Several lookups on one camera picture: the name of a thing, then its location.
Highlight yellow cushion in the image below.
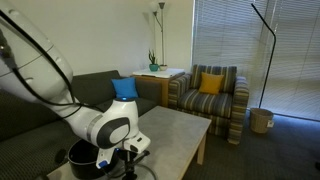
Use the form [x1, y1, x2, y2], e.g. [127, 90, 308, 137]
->
[198, 72, 225, 96]

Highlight striped armchair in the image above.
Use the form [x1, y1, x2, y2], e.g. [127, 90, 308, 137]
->
[167, 64, 250, 145]

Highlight blue cushion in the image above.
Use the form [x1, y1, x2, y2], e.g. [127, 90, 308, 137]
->
[111, 77, 139, 101]

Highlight black bent floor lamp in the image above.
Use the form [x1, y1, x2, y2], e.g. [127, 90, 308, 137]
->
[250, 3, 278, 109]

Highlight wooden side table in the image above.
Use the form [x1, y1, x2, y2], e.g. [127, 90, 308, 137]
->
[130, 73, 172, 108]

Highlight dark grey sofa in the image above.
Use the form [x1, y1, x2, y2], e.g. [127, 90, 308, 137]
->
[0, 69, 164, 180]

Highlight black cooking pot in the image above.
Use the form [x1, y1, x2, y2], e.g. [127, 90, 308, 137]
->
[67, 139, 122, 180]

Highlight plant in teal pot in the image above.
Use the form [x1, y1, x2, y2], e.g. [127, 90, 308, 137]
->
[148, 49, 160, 73]

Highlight glass lid with black knob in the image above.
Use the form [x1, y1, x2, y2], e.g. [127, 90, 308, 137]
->
[109, 162, 158, 180]

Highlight white window blinds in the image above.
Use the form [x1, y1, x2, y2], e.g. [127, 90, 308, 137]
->
[192, 0, 320, 122]

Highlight white two-headed floor lamp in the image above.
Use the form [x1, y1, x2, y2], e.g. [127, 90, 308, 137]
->
[148, 0, 167, 67]

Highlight beige waste basket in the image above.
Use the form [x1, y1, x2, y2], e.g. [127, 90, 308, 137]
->
[249, 107, 275, 135]

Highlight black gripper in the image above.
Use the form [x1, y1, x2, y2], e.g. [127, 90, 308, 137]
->
[117, 149, 151, 176]

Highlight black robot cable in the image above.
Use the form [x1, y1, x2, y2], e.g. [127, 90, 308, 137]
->
[0, 9, 105, 118]

